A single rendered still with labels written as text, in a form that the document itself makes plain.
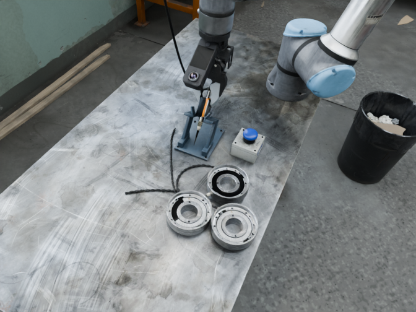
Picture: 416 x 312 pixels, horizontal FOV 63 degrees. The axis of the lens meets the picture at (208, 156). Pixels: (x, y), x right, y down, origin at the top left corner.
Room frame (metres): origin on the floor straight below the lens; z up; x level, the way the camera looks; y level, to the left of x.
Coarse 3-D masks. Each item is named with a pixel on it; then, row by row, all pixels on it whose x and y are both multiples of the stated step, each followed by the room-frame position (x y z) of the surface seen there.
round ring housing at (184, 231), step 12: (180, 192) 0.45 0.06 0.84; (192, 192) 0.46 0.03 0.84; (168, 204) 0.41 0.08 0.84; (180, 204) 0.42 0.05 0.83; (192, 204) 0.43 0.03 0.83; (204, 204) 0.43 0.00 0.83; (168, 216) 0.38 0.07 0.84; (180, 216) 0.39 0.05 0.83; (180, 228) 0.36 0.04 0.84; (192, 228) 0.36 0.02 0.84; (204, 228) 0.37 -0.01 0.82
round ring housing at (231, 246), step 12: (228, 204) 0.43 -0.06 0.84; (240, 204) 0.43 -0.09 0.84; (216, 216) 0.40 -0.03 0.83; (228, 216) 0.40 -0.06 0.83; (252, 216) 0.41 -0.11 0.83; (216, 228) 0.37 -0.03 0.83; (240, 228) 0.39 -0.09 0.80; (252, 228) 0.38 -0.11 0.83; (216, 240) 0.35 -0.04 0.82; (252, 240) 0.35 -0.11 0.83
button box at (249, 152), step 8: (240, 136) 0.65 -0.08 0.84; (264, 136) 0.66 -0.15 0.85; (232, 144) 0.62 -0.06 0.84; (240, 144) 0.62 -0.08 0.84; (248, 144) 0.62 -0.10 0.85; (256, 144) 0.62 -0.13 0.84; (232, 152) 0.62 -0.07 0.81; (240, 152) 0.61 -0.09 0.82; (248, 152) 0.60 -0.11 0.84; (256, 152) 0.59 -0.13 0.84; (248, 160) 0.60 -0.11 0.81
